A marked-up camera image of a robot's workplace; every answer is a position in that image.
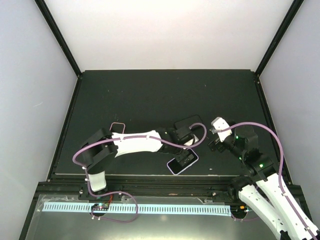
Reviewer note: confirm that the phone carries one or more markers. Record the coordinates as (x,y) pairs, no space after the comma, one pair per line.
(117,127)
(188,121)

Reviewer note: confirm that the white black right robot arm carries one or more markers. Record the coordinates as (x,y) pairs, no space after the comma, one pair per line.
(263,188)

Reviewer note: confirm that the light blue slotted cable duct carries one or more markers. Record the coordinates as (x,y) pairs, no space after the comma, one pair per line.
(126,208)

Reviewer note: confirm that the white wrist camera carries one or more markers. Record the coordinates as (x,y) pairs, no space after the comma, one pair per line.
(219,127)
(194,139)

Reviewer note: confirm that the lavender phone case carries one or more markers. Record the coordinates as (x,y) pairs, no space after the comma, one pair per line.
(182,161)

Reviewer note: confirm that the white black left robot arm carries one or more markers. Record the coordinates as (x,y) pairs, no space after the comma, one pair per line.
(105,145)

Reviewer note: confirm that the phone in pink case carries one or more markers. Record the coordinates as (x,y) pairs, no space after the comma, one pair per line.
(117,127)

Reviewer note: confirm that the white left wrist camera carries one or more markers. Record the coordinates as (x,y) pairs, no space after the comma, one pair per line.
(194,139)

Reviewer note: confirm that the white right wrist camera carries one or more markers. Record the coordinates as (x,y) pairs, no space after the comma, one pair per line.
(219,127)

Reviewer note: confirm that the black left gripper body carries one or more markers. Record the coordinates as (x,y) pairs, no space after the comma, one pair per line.
(179,157)

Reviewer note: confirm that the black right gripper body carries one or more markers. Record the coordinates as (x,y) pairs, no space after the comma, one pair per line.
(212,146)

